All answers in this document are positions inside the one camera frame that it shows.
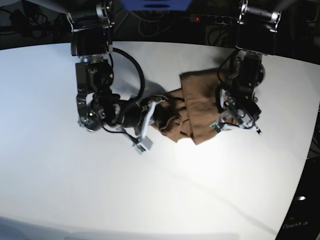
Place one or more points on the tan brown T-shirt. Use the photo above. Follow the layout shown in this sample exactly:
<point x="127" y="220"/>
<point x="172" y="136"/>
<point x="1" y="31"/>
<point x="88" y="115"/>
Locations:
<point x="193" y="106"/>

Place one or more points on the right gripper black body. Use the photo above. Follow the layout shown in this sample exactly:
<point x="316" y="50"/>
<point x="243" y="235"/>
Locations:
<point x="131" y="119"/>

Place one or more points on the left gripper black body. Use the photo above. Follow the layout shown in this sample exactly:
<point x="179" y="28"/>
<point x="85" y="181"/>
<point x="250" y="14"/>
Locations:
<point x="245" y="112"/>

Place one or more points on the black power strip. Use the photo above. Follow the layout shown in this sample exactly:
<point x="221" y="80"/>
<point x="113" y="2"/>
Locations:
<point x="213" y="19"/>

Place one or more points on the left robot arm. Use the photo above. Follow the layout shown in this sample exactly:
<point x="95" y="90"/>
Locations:
<point x="256" y="37"/>

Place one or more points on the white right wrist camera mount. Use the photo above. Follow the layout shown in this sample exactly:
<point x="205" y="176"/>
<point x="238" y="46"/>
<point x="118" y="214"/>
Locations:
<point x="144" y="143"/>

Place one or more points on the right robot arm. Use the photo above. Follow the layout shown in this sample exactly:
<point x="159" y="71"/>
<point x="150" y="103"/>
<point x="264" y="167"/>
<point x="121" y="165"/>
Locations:
<point x="98" y="106"/>

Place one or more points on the blue box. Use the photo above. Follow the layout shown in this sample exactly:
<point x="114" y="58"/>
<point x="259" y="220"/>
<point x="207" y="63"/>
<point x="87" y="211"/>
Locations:
<point x="156" y="5"/>

